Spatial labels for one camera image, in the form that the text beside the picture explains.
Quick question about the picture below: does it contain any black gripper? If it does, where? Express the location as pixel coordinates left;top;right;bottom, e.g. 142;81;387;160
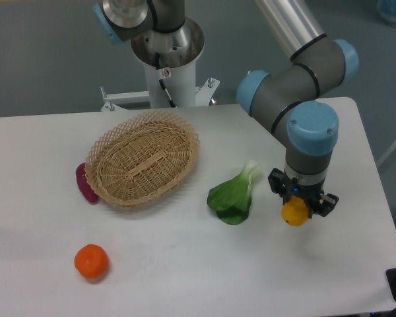
268;168;339;219

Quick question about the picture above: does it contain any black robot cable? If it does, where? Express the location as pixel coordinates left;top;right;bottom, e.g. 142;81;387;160
154;52;178;108

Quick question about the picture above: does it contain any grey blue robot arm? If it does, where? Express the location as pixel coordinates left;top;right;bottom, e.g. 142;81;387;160
93;1;359;225

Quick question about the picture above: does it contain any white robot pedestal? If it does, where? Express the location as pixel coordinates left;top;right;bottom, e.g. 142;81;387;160
100;61;220;112

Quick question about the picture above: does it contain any woven wicker basket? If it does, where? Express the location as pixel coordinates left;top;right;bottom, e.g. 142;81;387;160
84;110;200;208

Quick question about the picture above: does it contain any orange tangerine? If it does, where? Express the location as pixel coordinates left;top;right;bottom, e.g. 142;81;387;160
74;244;110;279

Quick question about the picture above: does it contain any yellow mango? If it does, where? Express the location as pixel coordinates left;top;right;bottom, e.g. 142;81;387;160
281;195;310;227

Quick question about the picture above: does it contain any green bok choy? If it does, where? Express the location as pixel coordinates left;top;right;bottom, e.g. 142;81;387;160
207;160;262;225

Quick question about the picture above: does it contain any purple sweet potato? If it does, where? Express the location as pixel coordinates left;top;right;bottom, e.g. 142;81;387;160
75;162;99;204

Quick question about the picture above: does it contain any blue bag in background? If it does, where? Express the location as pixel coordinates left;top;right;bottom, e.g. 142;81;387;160
377;0;396;28

